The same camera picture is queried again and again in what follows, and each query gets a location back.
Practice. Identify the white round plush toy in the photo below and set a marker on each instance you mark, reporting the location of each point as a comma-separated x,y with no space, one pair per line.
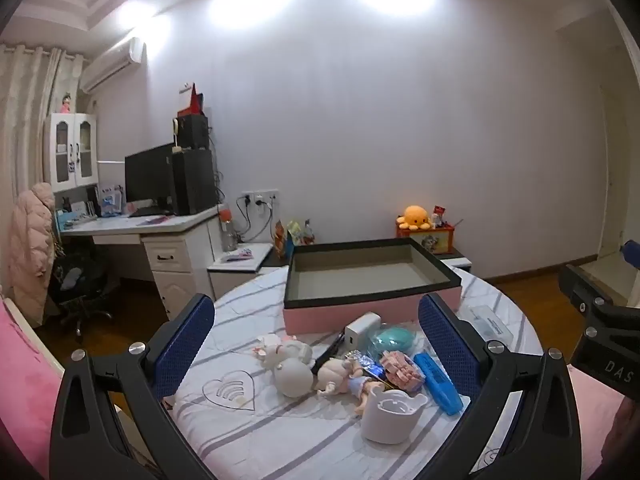
295,375

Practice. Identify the orange snack bag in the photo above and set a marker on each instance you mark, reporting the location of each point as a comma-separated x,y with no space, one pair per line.
280,240

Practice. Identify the pink printed quilt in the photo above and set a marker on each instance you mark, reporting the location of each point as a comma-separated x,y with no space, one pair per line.
595,405

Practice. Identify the white glass-door cabinet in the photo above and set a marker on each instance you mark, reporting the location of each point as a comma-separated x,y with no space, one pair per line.
70,150

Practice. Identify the pink bed sheet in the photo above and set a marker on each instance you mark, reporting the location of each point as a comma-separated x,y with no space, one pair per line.
25,385

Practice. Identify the blue rectangular box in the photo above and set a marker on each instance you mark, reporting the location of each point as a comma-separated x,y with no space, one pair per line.
440,385

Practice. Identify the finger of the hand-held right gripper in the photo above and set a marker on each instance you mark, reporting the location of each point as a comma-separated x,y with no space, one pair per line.
632,251
580,290

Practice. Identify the black keyboard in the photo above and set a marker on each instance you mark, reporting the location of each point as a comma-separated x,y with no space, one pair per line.
147,211

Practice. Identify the white desk with drawers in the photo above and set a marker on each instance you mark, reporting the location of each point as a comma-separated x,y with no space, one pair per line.
175,260

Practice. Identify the baby doll blue dress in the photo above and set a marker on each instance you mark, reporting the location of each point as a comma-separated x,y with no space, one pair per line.
334,372

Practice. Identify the bottle with orange lid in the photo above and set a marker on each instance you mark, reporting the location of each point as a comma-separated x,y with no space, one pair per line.
227,232

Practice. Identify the pink storage box dark rim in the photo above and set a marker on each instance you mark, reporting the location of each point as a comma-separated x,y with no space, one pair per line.
350,315

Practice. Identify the white bear-shaped cup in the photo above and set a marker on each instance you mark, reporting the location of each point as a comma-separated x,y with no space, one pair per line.
387,420

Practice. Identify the red white packet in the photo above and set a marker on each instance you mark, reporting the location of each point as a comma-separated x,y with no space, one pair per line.
439,214

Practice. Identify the orange printed crate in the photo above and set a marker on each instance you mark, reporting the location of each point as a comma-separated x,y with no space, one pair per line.
425,241

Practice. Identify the black office chair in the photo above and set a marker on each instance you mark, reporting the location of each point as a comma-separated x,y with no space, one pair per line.
80,280

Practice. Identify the small pink doll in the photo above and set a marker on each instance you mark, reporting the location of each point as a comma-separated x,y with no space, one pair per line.
65,104

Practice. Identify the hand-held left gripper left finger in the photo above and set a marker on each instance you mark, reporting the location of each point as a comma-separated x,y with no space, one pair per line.
185,345

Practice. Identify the row of books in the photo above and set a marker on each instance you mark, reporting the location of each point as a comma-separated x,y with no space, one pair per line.
77,210

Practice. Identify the clear plastic card box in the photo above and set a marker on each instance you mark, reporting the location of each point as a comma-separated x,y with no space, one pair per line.
492,327

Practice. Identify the pink puffer jacket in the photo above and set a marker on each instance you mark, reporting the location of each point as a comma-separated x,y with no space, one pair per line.
30,250

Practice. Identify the teal round object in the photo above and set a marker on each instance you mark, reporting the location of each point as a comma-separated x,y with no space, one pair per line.
371,345

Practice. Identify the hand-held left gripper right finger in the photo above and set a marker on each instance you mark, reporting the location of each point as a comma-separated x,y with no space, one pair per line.
450,347

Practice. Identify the black pen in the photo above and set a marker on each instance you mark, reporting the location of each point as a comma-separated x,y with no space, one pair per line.
329,351

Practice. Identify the white charger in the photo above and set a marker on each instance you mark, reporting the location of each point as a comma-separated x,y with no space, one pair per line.
361,332

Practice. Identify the white air conditioner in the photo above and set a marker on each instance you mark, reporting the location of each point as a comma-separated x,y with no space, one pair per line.
107,67

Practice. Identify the orange octopus plush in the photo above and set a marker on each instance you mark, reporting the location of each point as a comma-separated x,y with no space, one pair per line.
415,216

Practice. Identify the red paper box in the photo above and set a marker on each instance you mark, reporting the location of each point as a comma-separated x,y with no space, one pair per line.
190,102

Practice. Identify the pink white building block toy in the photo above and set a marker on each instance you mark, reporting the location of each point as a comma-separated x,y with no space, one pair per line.
400,370

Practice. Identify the grey red snack bag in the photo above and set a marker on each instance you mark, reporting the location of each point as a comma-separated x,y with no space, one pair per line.
309,232

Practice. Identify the striped white tablecloth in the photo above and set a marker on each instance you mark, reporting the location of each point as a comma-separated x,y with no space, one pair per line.
300,440

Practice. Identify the blue white carton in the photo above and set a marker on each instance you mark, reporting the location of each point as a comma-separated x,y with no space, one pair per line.
111,201

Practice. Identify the black computer monitor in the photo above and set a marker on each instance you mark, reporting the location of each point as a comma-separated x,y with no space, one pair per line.
147,177

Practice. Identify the white wall socket strip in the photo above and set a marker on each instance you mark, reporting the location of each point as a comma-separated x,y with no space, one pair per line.
260,196

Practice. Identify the black speaker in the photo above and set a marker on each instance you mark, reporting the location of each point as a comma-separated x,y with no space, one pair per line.
192,131

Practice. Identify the pink blue booklet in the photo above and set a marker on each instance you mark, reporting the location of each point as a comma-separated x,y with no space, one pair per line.
237,255

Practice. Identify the white door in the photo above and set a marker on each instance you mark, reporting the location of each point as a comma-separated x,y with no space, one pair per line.
612,175

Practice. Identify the cream curtain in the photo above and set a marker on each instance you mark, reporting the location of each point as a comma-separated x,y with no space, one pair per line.
25,110

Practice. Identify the black computer tower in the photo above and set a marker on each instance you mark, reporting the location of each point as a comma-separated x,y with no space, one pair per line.
195,182

